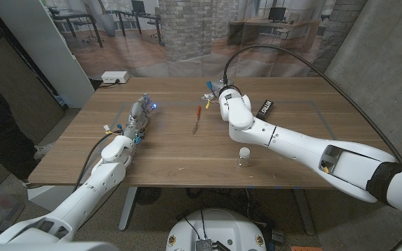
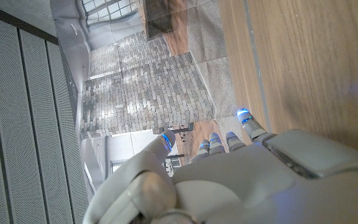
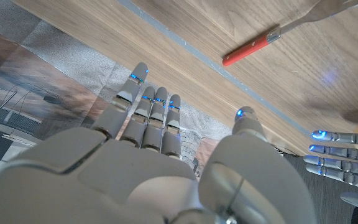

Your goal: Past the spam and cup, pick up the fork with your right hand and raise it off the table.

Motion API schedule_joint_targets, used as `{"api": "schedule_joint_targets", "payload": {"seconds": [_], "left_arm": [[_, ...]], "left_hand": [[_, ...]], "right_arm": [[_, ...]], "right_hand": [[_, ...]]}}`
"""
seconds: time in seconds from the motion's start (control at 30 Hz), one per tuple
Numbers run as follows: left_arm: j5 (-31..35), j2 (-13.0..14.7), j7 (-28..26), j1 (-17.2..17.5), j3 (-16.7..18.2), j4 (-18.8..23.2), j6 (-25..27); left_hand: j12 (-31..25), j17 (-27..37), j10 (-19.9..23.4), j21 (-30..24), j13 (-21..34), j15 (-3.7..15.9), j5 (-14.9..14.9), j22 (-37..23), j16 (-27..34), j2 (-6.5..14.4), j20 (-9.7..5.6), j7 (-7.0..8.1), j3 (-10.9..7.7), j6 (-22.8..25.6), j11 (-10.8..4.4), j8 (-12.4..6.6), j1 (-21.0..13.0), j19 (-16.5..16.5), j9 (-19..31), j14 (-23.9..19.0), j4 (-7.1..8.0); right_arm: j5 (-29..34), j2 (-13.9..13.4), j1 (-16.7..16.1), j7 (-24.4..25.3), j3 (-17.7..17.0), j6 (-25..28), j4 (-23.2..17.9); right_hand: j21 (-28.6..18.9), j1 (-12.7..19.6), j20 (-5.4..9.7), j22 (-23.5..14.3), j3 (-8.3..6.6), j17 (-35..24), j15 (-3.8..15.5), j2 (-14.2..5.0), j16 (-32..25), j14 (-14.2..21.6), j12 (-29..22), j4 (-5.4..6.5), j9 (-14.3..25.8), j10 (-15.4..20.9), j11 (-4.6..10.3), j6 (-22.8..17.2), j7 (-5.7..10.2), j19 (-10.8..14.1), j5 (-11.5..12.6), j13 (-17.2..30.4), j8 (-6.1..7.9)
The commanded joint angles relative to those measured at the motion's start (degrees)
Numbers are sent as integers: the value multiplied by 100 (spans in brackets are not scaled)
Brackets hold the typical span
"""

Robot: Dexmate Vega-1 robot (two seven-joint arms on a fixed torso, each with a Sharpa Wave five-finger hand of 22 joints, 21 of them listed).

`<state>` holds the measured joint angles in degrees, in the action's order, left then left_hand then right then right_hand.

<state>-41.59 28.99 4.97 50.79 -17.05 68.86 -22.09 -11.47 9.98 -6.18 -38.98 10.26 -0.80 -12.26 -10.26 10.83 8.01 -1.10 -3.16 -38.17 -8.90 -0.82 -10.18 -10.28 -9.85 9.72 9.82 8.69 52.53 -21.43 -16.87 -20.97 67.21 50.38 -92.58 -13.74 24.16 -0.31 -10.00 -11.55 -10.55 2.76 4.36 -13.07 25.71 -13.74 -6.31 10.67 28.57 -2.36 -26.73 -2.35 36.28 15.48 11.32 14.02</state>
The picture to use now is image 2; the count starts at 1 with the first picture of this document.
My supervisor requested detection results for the printed office backdrop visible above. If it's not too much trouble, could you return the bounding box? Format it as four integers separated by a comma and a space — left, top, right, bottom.
50, 0, 251, 194

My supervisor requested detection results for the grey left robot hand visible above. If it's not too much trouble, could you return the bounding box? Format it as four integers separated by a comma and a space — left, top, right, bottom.
82, 108, 358, 224

